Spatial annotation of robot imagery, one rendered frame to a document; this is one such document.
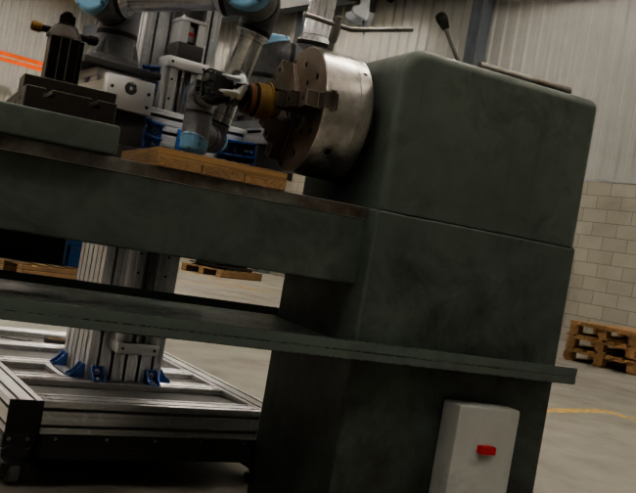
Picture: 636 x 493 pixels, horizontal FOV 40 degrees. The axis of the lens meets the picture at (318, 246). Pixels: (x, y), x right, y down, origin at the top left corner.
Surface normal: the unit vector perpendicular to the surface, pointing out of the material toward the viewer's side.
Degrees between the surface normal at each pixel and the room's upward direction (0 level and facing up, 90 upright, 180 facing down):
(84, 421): 90
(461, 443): 90
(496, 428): 90
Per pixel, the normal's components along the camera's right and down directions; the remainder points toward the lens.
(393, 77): -0.89, -0.15
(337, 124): 0.36, 0.30
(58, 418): 0.53, 0.09
